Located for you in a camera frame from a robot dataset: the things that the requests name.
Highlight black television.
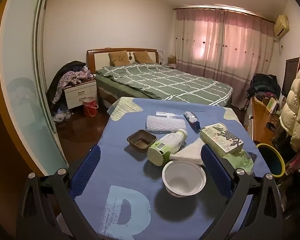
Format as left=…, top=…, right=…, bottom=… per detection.
left=282, top=57, right=300, bottom=98

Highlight white foam net sleeve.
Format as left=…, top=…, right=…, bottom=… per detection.
left=146, top=115, right=186, bottom=132

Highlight yellow rimmed blue trash bin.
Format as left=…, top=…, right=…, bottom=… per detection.
left=256, top=143, right=286, bottom=178

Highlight cream puffer jacket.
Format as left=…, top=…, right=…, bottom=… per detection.
left=279, top=54, right=300, bottom=152

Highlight white wooden nightstand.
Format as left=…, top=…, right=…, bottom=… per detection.
left=64, top=78, right=98, bottom=110

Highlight clothes pile on nightstand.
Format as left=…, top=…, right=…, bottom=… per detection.
left=46, top=60, right=95, bottom=105

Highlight brown plastic tray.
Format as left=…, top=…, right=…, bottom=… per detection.
left=127, top=129, right=157, bottom=152

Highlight white bottle green label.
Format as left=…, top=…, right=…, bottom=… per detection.
left=147, top=129, right=188, bottom=167

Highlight pink curtains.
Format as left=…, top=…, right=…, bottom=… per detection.
left=174, top=7, right=277, bottom=109

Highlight desk calendar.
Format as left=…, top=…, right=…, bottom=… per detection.
left=266, top=97, right=278, bottom=113

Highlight brown pillow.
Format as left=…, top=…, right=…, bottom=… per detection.
left=133, top=51, right=154, bottom=64
left=108, top=51, right=130, bottom=67

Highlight red bucket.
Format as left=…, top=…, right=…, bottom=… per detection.
left=83, top=97, right=99, bottom=117

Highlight wooden bed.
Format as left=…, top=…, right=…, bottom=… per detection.
left=86, top=48, right=234, bottom=107

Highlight beige carton plant print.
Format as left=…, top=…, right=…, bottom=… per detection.
left=200, top=122, right=244, bottom=158

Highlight beige air conditioner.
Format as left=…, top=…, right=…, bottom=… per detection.
left=273, top=15, right=290, bottom=40

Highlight white plastic bowl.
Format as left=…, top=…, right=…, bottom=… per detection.
left=162, top=160, right=207, bottom=198

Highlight clear plastic packet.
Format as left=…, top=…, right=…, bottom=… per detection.
left=156, top=111, right=185, bottom=118

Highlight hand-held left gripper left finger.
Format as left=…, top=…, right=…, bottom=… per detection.
left=16, top=145, right=102, bottom=240

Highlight dark clothes pile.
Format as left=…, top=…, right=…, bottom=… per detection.
left=246, top=74, right=281, bottom=105

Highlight green checked duvet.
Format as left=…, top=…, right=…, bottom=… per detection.
left=95, top=64, right=233, bottom=106

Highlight glass wardrobe door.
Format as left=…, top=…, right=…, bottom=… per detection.
left=0, top=0, right=68, bottom=178

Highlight blue red snack wrapper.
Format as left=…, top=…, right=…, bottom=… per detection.
left=184, top=111, right=201, bottom=130

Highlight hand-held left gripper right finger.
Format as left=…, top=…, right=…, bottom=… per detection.
left=201, top=144, right=284, bottom=240

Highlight green plastic bag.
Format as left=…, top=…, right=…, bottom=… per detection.
left=224, top=151, right=255, bottom=177

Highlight white paper napkin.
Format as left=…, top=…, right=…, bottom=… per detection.
left=170, top=138, right=208, bottom=167

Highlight wooden sideboard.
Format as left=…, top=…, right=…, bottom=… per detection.
left=245, top=96, right=285, bottom=147

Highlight plastic bags on floor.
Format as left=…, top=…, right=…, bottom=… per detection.
left=52, top=109, right=73, bottom=123

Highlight blue printed tablecloth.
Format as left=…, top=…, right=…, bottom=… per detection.
left=72, top=97, right=278, bottom=240

